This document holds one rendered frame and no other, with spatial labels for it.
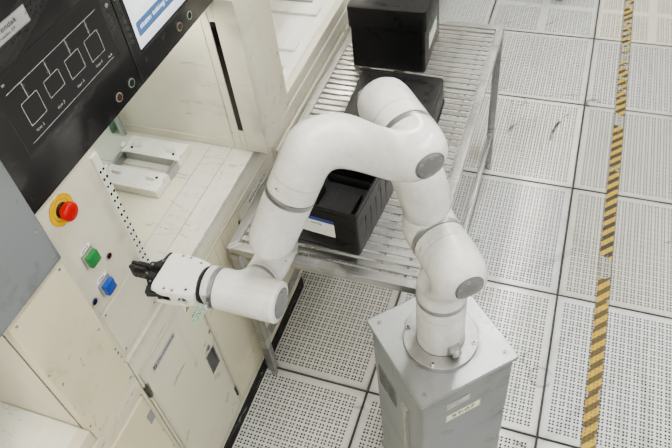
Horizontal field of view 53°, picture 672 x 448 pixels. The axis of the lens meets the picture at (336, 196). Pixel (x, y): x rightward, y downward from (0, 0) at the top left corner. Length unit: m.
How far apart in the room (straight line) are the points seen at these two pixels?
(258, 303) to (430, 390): 0.57
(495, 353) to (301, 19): 1.52
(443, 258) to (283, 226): 0.38
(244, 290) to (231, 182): 0.79
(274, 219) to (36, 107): 0.47
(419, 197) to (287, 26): 1.53
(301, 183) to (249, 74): 0.85
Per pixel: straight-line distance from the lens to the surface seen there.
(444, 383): 1.70
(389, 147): 1.06
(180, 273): 1.37
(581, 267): 2.91
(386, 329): 1.77
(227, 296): 1.31
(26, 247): 1.34
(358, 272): 1.88
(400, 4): 2.43
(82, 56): 1.39
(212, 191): 2.02
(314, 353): 2.64
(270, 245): 1.19
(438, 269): 1.38
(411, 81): 2.32
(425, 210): 1.27
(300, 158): 1.08
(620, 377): 2.67
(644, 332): 2.79
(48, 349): 1.48
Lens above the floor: 2.26
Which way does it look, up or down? 46 degrees down
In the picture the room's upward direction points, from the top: 8 degrees counter-clockwise
